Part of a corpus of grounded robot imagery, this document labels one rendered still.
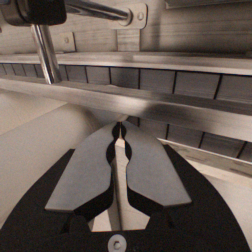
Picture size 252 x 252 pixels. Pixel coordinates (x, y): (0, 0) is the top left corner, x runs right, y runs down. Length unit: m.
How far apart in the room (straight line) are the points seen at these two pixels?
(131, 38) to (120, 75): 0.06
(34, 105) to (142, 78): 0.14
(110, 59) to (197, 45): 0.10
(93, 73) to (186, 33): 0.12
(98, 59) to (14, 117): 0.12
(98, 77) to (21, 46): 0.26
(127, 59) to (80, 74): 0.08
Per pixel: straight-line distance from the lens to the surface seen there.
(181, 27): 0.20
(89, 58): 0.20
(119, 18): 0.20
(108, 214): 0.48
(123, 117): 0.16
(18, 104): 0.20
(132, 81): 0.17
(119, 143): 0.17
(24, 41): 0.40
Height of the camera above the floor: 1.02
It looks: 48 degrees down
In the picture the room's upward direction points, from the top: 136 degrees counter-clockwise
